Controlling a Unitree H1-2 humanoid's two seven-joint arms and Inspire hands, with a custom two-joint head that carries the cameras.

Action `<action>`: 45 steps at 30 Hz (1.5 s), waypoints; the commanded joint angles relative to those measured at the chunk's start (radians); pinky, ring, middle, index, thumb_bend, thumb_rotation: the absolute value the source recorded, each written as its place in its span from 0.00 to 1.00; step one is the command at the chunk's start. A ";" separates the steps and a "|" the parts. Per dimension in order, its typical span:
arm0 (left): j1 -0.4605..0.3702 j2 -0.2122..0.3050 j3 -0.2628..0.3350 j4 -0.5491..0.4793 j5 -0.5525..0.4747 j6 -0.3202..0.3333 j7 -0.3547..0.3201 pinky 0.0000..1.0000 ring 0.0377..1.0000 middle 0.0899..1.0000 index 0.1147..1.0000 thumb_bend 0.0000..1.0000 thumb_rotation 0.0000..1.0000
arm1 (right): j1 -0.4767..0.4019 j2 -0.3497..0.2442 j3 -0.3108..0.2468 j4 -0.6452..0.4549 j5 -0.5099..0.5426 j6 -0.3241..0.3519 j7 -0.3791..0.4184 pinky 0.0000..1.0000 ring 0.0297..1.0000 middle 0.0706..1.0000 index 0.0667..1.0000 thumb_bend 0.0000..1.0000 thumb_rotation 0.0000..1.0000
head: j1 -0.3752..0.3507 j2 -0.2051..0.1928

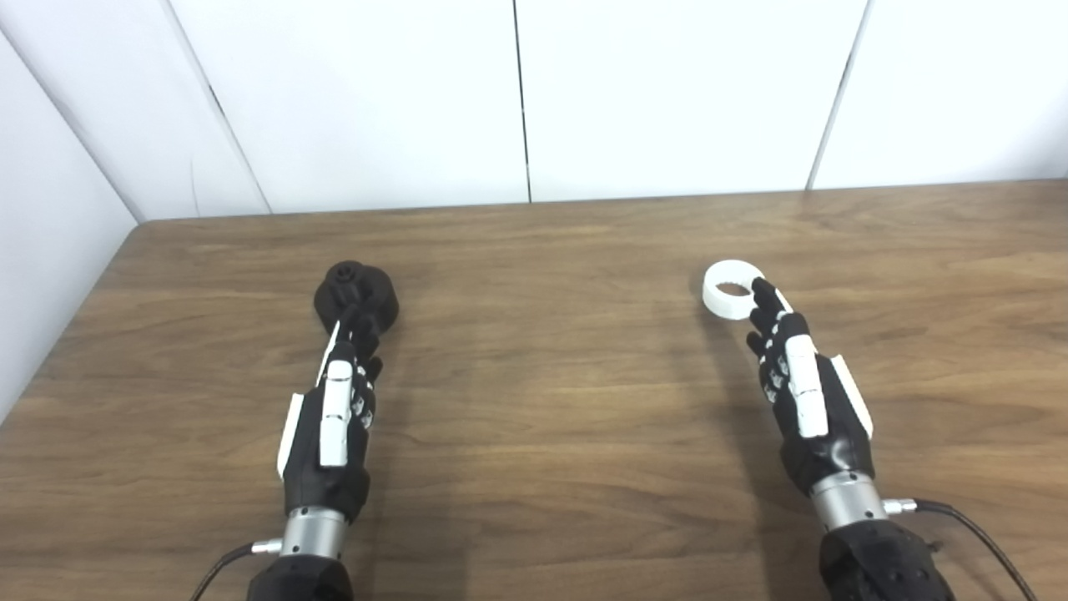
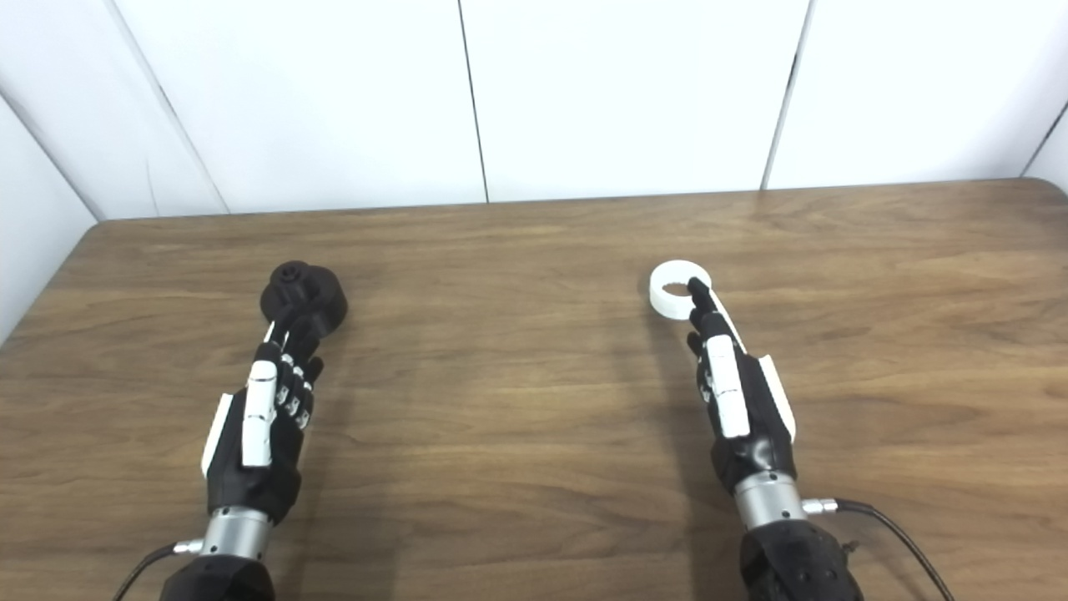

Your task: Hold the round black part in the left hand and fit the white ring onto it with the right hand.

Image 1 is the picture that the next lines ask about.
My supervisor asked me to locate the white ring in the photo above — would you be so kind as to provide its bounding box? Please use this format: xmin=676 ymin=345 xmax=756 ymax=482
xmin=702 ymin=260 xmax=765 ymax=321

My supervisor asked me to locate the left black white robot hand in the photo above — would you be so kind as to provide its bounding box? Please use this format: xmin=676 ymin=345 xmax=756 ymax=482
xmin=277 ymin=302 xmax=386 ymax=523

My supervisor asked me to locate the round black part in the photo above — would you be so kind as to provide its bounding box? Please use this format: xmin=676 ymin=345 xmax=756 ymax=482
xmin=314 ymin=260 xmax=400 ymax=336

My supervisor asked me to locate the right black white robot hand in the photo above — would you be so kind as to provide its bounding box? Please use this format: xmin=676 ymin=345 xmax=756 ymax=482
xmin=745 ymin=278 xmax=877 ymax=498

